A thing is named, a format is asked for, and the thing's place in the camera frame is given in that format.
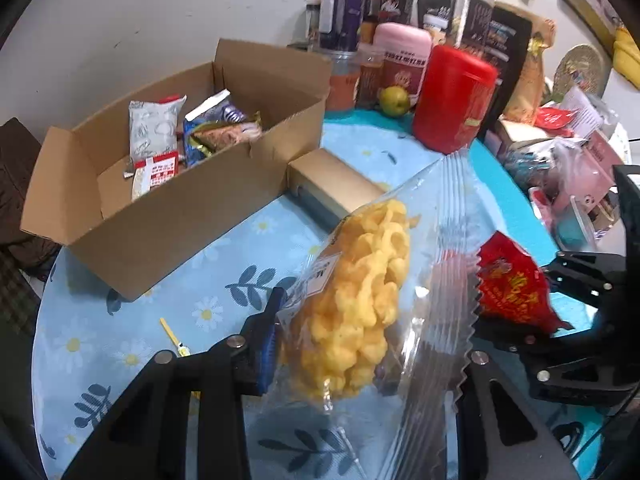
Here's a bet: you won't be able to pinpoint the blue tablet tube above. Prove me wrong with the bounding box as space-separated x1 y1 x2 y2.
183 119 201 167

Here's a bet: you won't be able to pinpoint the green yellow fruit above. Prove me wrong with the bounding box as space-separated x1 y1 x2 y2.
378 86 411 117

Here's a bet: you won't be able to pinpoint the red cylindrical canister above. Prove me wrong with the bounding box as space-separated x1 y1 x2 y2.
412 44 498 155

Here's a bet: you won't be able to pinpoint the pink lidded canister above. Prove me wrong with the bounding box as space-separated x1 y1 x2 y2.
373 22 433 105

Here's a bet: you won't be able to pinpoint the purple white Gozki snack bag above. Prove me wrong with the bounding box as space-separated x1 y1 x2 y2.
183 89 247 133

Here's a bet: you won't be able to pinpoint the black standup pouch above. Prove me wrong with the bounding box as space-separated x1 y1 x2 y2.
478 3 533 139

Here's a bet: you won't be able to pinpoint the brown cardboard box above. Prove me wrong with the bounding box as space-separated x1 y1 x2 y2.
19 38 334 304

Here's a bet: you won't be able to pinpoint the gold framed picture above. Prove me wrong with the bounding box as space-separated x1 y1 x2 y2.
563 0 624 58

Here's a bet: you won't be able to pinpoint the green brown cereal snack bag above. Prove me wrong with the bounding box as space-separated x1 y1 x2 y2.
192 113 262 158

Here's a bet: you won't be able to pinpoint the dark blue label jar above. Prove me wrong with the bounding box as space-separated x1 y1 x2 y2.
319 0 364 51

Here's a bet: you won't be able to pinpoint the gold rectangular box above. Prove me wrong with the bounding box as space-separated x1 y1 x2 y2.
288 148 384 231

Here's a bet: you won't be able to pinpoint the red gold snack packet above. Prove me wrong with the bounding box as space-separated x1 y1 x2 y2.
477 231 574 335

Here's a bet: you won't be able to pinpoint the small red snack packet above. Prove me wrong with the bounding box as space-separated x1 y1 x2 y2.
157 94 182 104

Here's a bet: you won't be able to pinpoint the red white spicy strip packet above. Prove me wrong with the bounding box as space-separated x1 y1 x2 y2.
124 151 179 200

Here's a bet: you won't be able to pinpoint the clear bag yellow puffs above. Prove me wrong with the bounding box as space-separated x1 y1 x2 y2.
247 151 477 479

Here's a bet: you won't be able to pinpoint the yellow stick lollipop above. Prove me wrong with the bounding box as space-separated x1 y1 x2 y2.
160 318 191 358

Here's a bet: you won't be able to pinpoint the white bread print snack bag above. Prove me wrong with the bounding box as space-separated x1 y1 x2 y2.
128 96 186 162

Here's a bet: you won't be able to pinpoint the brown jacket on chair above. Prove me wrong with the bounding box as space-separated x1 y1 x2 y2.
0 117 60 282

